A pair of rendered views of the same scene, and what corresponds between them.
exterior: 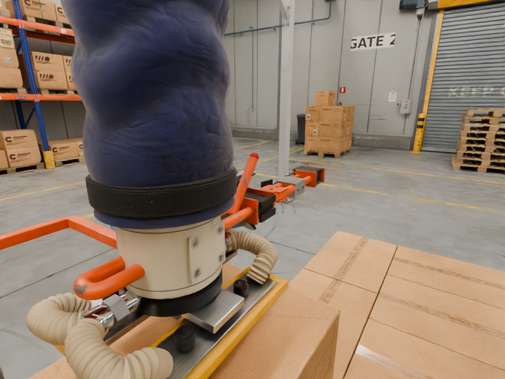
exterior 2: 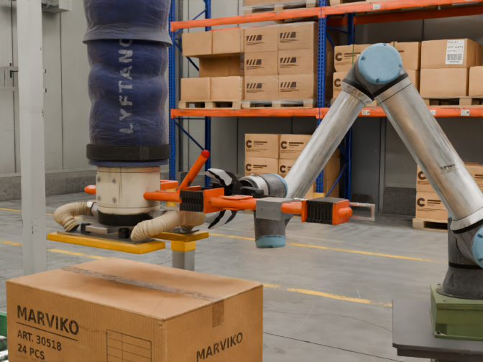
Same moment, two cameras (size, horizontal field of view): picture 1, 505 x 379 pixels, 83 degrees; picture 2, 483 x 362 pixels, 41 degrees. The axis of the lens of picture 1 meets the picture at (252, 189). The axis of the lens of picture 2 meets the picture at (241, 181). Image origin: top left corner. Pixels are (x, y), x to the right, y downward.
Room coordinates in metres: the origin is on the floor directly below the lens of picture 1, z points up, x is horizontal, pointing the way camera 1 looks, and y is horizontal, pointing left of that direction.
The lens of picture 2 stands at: (0.75, -1.64, 1.39)
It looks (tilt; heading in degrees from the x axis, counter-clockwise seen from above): 5 degrees down; 90
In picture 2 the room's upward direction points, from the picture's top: straight up
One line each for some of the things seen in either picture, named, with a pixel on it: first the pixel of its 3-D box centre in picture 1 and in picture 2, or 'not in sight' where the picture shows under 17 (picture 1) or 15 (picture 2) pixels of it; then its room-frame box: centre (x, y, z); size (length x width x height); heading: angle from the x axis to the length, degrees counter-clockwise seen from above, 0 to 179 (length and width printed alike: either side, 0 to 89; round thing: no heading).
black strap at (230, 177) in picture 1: (165, 180); (129, 151); (0.45, 0.14, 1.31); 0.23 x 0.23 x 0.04
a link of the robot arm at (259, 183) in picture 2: not in sight; (250, 190); (0.78, 0.18, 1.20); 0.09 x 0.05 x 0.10; 147
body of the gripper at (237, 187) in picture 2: not in sight; (231, 194); (0.73, 0.12, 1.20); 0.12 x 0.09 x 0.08; 57
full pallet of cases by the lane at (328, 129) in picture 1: (329, 122); not in sight; (8.41, -2.21, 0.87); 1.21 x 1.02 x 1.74; 147
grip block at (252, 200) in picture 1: (252, 204); (201, 199); (0.66, 0.00, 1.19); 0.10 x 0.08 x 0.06; 57
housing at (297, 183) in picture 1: (290, 186); (274, 208); (0.84, -0.12, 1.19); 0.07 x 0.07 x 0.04; 57
